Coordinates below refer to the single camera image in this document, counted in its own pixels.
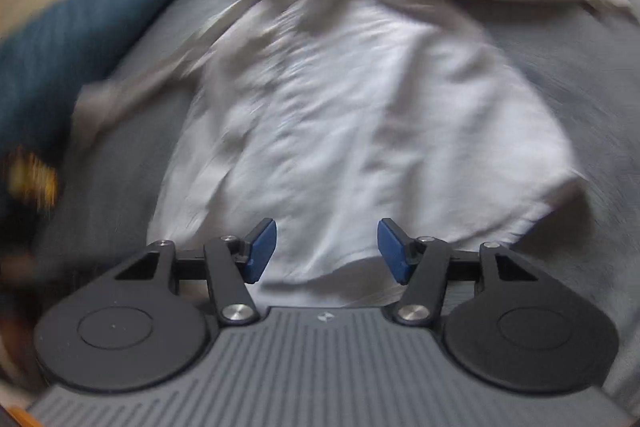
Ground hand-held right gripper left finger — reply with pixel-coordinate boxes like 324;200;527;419
116;218;278;327

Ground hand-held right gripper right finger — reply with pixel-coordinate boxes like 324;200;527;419
377;218;538;327

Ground white shirt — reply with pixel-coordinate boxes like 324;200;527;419
75;0;636;288

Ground yellow patterned dark cloth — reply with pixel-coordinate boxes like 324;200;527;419
7;149;60;208

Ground teal duvet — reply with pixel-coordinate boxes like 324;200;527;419
0;0;226;208

